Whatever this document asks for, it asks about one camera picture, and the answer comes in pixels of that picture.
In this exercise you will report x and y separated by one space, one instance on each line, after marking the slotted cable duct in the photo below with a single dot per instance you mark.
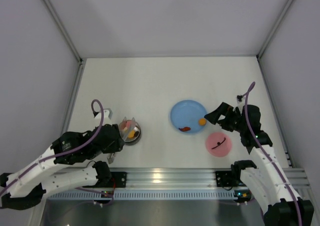
211 194

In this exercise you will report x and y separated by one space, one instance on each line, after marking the blue round plate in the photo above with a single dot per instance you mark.
187 113

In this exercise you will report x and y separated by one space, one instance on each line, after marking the steel serving tongs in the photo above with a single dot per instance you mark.
124 132

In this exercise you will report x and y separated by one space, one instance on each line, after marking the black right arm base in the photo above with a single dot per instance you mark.
226 180

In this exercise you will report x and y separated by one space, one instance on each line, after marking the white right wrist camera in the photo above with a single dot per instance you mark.
241 101

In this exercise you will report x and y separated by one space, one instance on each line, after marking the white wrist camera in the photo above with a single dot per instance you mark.
241 101
106 113

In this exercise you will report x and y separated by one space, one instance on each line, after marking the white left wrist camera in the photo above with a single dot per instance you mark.
106 113

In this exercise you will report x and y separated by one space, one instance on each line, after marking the black steel lunch box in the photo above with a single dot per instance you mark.
134 140

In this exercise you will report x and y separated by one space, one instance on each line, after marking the aluminium frame rail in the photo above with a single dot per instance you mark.
181 178

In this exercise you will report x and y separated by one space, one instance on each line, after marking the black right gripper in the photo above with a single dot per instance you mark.
227 118

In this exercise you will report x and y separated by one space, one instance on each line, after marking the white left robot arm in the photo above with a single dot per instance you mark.
39 180

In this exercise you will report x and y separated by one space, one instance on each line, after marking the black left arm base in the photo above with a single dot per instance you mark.
118 180

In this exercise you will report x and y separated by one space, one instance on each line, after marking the orange swirl pastry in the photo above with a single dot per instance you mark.
202 122

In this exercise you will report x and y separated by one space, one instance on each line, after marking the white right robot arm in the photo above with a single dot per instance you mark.
280 203

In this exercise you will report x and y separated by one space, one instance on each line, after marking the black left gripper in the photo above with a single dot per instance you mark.
118 138

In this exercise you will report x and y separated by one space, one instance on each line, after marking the yellow round cracker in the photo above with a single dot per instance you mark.
131 134

